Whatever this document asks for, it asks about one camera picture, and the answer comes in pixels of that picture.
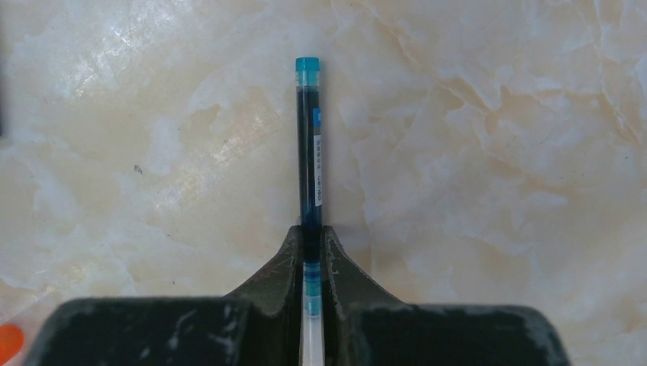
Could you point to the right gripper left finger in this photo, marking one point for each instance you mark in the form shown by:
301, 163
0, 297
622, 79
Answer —
257, 323

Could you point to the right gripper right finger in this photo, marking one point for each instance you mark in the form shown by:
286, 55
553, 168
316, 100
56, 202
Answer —
364, 324

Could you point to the clear teal gel pen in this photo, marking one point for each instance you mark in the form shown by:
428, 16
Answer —
310, 177

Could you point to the orange highlighter cap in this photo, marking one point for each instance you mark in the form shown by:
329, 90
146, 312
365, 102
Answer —
11, 342

